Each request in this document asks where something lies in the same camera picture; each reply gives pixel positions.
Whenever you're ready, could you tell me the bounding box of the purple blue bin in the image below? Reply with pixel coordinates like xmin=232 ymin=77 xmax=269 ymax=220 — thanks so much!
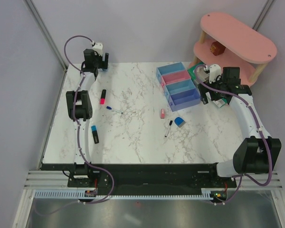
xmin=168 ymin=88 xmax=200 ymax=112

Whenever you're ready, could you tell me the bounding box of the pink bin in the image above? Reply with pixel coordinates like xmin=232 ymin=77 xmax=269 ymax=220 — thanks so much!
xmin=157 ymin=70 xmax=191 ymax=90

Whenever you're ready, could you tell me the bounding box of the light blue end bin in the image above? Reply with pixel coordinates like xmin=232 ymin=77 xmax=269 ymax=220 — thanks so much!
xmin=156 ymin=62 xmax=185 ymax=84

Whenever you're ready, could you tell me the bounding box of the blue capped pen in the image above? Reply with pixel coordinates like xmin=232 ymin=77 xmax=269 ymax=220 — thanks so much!
xmin=106 ymin=106 xmax=123 ymax=114

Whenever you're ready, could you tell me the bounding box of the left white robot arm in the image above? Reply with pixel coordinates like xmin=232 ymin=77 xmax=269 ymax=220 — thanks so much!
xmin=66 ymin=47 xmax=109 ymax=188

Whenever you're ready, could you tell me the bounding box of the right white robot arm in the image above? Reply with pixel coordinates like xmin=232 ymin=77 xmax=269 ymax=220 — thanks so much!
xmin=194 ymin=64 xmax=282 ymax=187

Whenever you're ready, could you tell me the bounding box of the green spiral notebook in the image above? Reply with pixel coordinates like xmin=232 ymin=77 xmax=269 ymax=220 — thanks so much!
xmin=187 ymin=62 xmax=227 ymax=108

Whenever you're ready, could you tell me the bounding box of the red brown small box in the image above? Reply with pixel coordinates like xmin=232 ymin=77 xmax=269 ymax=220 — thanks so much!
xmin=210 ymin=41 xmax=226 ymax=56

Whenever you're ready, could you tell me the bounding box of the pink highlighter marker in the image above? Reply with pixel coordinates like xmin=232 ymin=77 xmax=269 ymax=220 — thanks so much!
xmin=100 ymin=89 xmax=106 ymax=105

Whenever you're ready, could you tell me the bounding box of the pink two tier shelf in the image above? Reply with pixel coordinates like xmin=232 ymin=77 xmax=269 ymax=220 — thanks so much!
xmin=189 ymin=12 xmax=277 ymax=86

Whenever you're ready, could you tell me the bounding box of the blue pencil sharpener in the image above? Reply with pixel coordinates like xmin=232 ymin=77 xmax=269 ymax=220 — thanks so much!
xmin=174 ymin=117 xmax=186 ymax=128

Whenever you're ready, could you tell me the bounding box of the black capped pen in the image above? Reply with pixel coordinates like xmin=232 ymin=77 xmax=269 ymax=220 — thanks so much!
xmin=164 ymin=120 xmax=173 ymax=138

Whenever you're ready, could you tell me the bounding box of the pink eraser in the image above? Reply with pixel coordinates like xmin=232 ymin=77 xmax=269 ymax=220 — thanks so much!
xmin=161 ymin=109 xmax=165 ymax=119

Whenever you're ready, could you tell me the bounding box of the blue highlighter marker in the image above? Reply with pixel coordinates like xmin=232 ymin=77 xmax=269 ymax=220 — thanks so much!
xmin=91 ymin=125 xmax=99 ymax=144

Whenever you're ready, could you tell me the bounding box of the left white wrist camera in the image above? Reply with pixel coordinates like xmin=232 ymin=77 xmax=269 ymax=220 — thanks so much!
xmin=91 ymin=41 xmax=103 ymax=57

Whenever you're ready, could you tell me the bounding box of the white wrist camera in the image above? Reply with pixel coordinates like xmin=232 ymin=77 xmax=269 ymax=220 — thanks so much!
xmin=204 ymin=64 xmax=221 ymax=84
xmin=91 ymin=41 xmax=103 ymax=57

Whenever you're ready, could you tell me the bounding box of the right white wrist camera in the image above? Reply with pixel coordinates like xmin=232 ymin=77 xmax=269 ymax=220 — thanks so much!
xmin=204 ymin=64 xmax=221 ymax=84

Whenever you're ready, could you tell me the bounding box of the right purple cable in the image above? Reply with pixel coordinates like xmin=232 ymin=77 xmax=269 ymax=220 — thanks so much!
xmin=194 ymin=64 xmax=276 ymax=206

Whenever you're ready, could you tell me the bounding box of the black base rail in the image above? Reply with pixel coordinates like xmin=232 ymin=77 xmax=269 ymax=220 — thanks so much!
xmin=40 ymin=163 xmax=237 ymax=189

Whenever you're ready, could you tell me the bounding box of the white cable duct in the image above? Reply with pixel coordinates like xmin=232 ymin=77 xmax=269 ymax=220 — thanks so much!
xmin=34 ymin=187 xmax=226 ymax=200

